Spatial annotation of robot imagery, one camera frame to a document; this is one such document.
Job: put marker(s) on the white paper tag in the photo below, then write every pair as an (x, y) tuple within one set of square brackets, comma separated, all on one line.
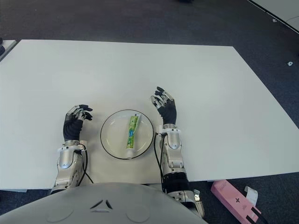
[(251, 194)]

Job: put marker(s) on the white plate with black rim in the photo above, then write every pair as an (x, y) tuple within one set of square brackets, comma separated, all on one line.
[(112, 135)]

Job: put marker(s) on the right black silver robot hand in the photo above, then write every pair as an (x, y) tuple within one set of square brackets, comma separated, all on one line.
[(168, 112)]

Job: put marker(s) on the white side table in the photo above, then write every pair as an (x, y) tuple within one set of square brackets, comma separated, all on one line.
[(8, 45)]

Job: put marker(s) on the pink cardboard box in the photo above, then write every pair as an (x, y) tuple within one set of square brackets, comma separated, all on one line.
[(231, 198)]

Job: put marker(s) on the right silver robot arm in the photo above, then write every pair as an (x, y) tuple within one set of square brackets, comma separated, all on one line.
[(174, 163)]

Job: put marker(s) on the green toothpaste tube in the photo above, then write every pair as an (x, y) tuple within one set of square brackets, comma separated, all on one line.
[(132, 133)]

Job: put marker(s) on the white background table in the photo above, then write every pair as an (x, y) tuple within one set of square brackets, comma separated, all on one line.
[(282, 10)]

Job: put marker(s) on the grey robot torso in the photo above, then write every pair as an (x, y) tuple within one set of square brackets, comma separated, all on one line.
[(105, 205)]

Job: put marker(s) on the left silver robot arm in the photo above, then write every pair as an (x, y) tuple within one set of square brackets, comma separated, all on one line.
[(66, 161)]

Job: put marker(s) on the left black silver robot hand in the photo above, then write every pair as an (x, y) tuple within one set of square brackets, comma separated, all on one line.
[(72, 128)]

